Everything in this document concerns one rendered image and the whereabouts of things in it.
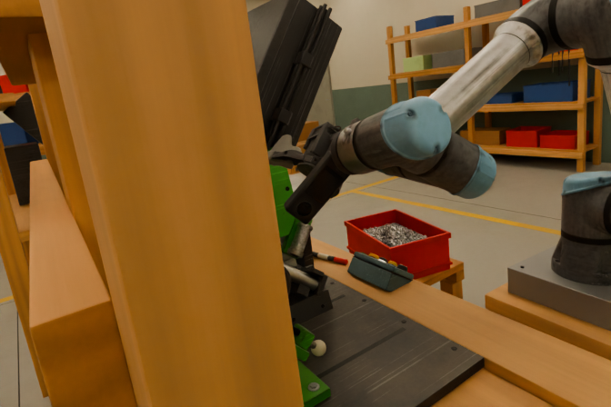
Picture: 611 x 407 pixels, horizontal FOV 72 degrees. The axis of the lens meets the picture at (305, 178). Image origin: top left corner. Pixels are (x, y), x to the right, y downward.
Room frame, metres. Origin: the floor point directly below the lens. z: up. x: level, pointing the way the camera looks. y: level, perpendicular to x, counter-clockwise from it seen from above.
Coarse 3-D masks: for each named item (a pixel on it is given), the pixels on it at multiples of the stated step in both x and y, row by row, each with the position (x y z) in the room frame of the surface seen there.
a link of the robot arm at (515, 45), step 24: (504, 24) 0.79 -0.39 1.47; (528, 24) 0.75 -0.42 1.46; (504, 48) 0.74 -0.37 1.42; (528, 48) 0.75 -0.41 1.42; (552, 48) 0.77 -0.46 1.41; (456, 72) 0.75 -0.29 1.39; (480, 72) 0.72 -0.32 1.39; (504, 72) 0.73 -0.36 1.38; (432, 96) 0.72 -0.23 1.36; (456, 96) 0.70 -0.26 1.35; (480, 96) 0.71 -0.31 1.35; (456, 120) 0.69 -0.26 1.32
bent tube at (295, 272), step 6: (288, 270) 0.86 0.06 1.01; (294, 270) 0.87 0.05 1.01; (294, 276) 0.86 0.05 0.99; (300, 276) 0.87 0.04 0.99; (306, 276) 0.88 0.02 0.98; (312, 276) 0.89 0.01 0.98; (294, 282) 0.87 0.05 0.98; (300, 282) 0.87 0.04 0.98; (306, 282) 0.87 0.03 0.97; (312, 282) 0.88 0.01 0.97; (318, 282) 0.89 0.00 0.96; (312, 288) 0.88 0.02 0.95
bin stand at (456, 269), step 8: (456, 264) 1.22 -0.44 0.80; (440, 272) 1.18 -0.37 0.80; (448, 272) 1.19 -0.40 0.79; (456, 272) 1.21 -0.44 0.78; (416, 280) 1.15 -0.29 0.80; (424, 280) 1.14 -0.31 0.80; (432, 280) 1.15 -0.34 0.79; (440, 280) 1.17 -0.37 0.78; (448, 280) 1.24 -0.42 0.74; (456, 280) 1.21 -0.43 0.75; (440, 288) 1.25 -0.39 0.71; (448, 288) 1.22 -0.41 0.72; (456, 288) 1.22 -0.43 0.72; (456, 296) 1.22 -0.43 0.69
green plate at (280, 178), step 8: (272, 168) 0.96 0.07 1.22; (280, 168) 0.97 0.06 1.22; (272, 176) 0.96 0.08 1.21; (280, 176) 0.97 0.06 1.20; (288, 176) 0.98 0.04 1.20; (272, 184) 0.95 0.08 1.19; (280, 184) 0.96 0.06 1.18; (288, 184) 0.97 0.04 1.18; (280, 192) 0.95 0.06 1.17; (288, 192) 0.96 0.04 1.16; (280, 200) 0.95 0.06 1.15; (280, 208) 0.94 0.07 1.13; (280, 216) 0.93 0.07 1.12; (288, 216) 0.94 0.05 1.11; (280, 224) 0.93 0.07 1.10; (288, 224) 0.94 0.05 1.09; (280, 232) 0.92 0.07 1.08; (288, 232) 0.93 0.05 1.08
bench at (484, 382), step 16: (464, 384) 0.61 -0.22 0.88; (480, 384) 0.61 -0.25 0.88; (496, 384) 0.60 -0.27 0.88; (512, 384) 0.60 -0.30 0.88; (448, 400) 0.58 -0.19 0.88; (464, 400) 0.58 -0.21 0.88; (480, 400) 0.57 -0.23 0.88; (496, 400) 0.57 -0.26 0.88; (512, 400) 0.57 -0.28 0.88; (528, 400) 0.56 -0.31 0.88
